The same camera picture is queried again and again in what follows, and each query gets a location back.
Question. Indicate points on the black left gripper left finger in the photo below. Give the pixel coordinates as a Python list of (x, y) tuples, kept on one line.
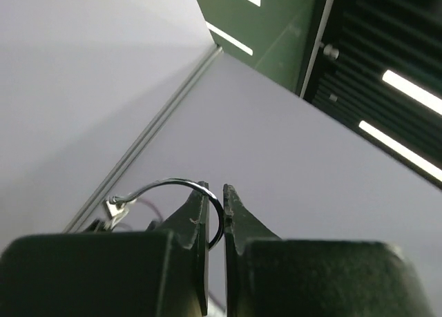
[(159, 272)]

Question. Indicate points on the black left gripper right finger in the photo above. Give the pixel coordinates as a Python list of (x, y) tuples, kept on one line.
[(270, 276)]

